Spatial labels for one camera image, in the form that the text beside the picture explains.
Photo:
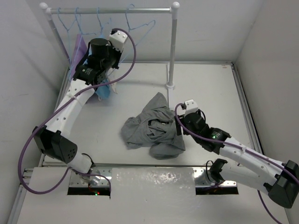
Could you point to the white patterned hanging shirt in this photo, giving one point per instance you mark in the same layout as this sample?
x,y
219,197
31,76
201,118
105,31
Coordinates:
x,y
113,88

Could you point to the blue hanger with purple shirt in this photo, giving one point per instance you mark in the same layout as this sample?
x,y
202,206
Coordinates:
x,y
80,30

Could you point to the purple hanging shirt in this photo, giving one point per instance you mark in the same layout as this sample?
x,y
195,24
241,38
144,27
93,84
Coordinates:
x,y
79,51

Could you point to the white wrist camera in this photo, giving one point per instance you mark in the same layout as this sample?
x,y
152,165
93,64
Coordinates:
x,y
190,106
118,40

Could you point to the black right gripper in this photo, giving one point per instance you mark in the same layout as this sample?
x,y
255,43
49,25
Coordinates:
x,y
178,126

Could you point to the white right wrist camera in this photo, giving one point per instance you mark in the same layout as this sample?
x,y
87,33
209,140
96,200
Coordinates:
x,y
190,106

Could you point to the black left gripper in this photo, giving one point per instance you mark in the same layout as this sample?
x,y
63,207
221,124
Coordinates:
x,y
117,53

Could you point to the blue hanging shirt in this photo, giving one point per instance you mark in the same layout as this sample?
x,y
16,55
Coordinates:
x,y
104,92

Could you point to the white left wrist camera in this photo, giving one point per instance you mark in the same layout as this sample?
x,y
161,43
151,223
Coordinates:
x,y
118,40

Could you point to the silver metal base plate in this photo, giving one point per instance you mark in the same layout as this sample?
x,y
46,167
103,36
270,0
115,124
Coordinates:
x,y
101,177

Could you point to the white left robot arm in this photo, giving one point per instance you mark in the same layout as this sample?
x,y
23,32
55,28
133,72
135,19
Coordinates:
x,y
52,138

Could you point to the white metal clothes rack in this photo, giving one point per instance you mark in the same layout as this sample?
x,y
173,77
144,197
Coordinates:
x,y
173,10

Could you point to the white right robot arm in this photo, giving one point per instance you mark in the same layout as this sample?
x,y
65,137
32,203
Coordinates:
x,y
278,180

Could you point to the grey t shirt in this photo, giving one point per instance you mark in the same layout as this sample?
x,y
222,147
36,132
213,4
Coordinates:
x,y
155,127

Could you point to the blue wire hanger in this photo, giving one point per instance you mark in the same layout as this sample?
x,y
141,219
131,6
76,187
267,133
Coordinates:
x,y
140,27

